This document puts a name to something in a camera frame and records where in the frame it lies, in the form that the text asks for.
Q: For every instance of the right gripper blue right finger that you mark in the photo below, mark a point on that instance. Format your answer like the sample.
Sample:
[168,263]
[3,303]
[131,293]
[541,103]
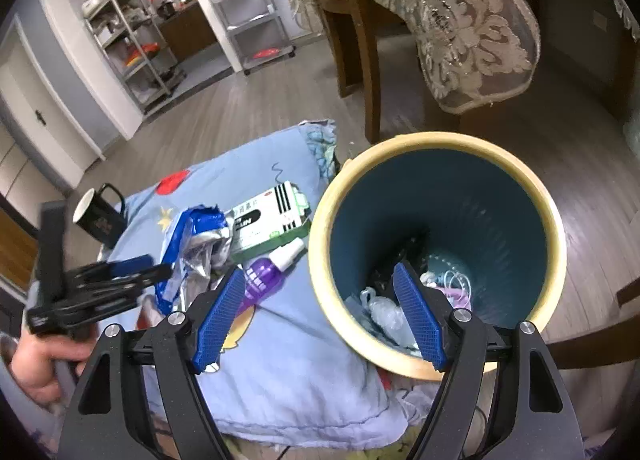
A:
[427,329]

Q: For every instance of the green white medicine box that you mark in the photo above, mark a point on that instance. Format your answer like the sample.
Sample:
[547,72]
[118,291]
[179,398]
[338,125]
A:
[269,220]

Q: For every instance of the teal bin with yellow rim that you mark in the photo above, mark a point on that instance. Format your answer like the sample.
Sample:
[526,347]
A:
[482,213]

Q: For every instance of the metal kitchen shelf rack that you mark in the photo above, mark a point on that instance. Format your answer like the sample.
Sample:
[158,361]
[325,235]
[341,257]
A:
[128,35]

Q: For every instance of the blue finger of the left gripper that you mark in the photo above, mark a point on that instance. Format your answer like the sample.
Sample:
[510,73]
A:
[149,276]
[130,267]

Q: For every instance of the purple spray bottle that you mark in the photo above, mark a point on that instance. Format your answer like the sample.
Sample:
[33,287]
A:
[265,275]

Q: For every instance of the black ceramic mug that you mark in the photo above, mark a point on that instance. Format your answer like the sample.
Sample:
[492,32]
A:
[99,219]

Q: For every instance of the person's left hand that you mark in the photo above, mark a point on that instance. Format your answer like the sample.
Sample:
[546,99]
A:
[32,365]

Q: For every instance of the wooden armrest chair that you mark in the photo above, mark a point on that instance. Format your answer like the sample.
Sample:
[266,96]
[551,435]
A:
[606,346]

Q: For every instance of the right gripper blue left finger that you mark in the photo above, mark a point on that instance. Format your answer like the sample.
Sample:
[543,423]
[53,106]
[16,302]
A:
[212,315]

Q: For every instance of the wooden dining chair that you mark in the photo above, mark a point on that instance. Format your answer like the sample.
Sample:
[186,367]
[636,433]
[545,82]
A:
[373,53]

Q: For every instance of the grey rolling shelf cart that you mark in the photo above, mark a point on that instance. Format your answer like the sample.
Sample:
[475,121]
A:
[253,31]

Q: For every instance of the blue silver foil wrapper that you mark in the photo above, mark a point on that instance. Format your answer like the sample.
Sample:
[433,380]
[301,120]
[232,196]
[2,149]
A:
[196,245]

